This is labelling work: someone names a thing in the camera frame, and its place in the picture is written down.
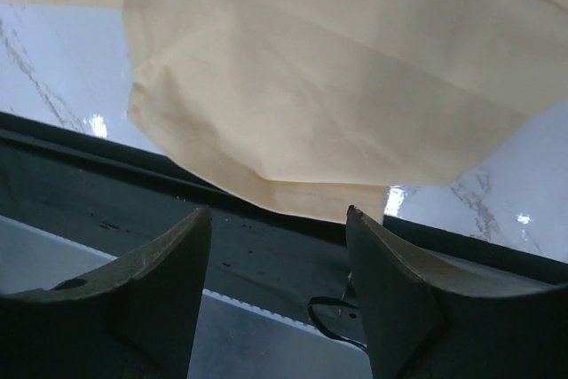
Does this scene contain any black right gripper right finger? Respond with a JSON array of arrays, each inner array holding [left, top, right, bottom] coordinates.
[[345, 207, 567, 378]]

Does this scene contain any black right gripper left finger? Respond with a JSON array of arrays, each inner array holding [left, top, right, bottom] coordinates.
[[1, 207, 212, 378]]

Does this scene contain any yellow t shirt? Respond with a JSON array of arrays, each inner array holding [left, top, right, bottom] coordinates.
[[3, 0, 567, 222]]

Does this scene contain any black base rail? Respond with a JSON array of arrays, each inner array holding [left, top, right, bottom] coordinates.
[[0, 110, 568, 340]]

